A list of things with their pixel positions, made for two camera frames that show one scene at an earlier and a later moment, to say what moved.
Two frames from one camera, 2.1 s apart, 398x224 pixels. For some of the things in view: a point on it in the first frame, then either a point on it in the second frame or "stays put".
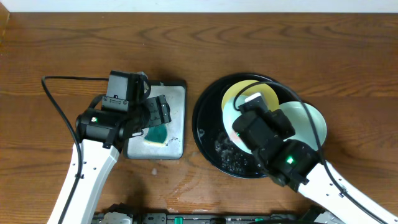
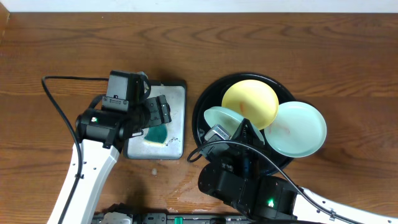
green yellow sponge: [156, 135] stays put
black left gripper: [160, 109] stays put
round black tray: [210, 131] stays put
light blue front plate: [229, 111] → [229, 122]
